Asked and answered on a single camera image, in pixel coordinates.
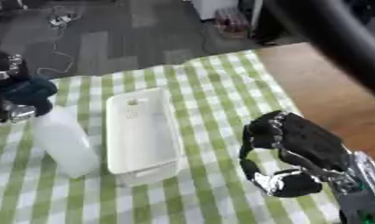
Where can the black curved bar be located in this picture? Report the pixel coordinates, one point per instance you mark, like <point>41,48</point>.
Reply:
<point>333,35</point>

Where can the white power strip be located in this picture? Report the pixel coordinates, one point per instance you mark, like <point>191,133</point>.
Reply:
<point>62,19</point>

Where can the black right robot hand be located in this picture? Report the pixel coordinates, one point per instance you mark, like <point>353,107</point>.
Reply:
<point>308,140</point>

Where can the white plastic box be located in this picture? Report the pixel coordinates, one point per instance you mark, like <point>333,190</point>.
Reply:
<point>140,135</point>

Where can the white plastic bottle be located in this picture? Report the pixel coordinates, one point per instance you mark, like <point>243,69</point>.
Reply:
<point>65,143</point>

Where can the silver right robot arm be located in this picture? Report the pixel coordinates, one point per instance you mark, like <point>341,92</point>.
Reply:
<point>363,186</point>

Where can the white cabinet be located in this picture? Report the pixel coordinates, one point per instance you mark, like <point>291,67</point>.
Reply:
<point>213,8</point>

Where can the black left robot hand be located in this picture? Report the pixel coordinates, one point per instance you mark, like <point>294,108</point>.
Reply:
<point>22,90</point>

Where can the red patterned bag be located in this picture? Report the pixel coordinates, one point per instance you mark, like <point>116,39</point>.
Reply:
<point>231,19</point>

